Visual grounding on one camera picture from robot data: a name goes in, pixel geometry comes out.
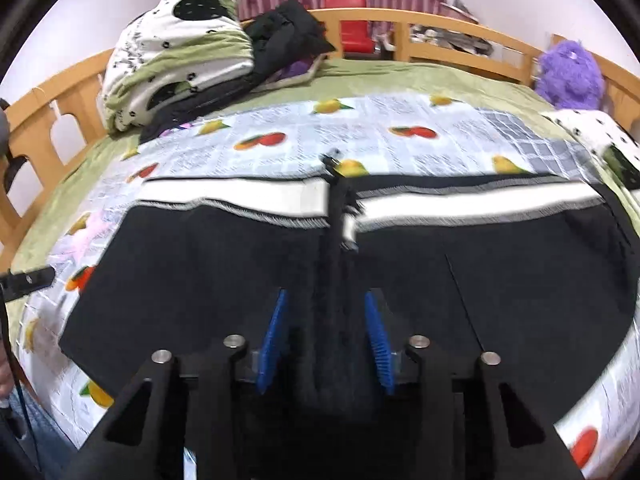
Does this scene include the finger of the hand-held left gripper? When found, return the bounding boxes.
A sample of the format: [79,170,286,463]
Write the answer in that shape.
[0,266,57,299]

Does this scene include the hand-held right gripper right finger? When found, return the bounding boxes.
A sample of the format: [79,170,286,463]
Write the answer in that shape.
[364,291,587,480]

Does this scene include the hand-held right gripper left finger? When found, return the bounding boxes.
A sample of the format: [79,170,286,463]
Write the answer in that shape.
[64,288,290,480]

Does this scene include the black pants with white waistband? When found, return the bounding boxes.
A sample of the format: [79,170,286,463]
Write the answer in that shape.
[58,152,638,480]

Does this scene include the person's leg in jeans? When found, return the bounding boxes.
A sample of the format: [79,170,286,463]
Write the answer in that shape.
[0,385,78,480]

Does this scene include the fruit print bed sheet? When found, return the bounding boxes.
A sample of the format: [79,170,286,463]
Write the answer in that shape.
[19,91,640,479]

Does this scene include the green bed cover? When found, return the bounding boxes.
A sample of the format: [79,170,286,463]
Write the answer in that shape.
[10,57,640,281]

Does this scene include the folded white green quilt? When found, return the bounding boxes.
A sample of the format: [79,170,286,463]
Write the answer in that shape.
[101,0,254,133]

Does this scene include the black clothing pile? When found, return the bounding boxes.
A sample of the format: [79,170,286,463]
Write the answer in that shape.
[140,0,337,144]

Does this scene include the white dotted pillow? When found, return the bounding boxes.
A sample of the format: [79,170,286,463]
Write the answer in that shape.
[542,108,640,188]

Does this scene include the red chair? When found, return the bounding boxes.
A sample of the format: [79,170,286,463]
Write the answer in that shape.
[323,0,375,55]

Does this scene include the grey clutter behind bed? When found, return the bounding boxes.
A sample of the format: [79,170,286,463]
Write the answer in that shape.
[372,0,501,57]

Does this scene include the purple plush toy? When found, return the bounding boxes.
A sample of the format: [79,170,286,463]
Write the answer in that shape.
[536,40,606,111]

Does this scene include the wooden bed frame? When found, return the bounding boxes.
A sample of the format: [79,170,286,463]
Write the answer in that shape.
[0,8,640,257]

